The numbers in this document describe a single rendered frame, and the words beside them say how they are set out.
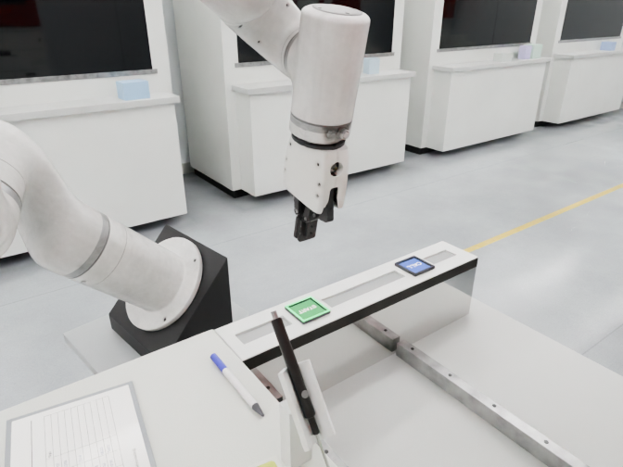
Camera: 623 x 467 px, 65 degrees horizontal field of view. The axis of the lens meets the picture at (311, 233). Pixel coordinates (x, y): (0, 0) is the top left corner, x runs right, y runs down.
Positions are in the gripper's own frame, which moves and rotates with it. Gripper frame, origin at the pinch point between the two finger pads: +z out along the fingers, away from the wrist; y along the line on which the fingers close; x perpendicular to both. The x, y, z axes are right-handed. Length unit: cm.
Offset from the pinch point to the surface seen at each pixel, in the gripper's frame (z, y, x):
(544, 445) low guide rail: 18.6, -39.9, -17.3
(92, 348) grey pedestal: 35, 24, 29
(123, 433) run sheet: 12.5, -12.0, 33.1
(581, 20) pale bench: 43, 275, -620
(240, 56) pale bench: 60, 272, -140
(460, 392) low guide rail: 22.6, -25.8, -17.0
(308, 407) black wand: -0.5, -27.0, 18.7
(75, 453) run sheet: 12.5, -11.7, 38.4
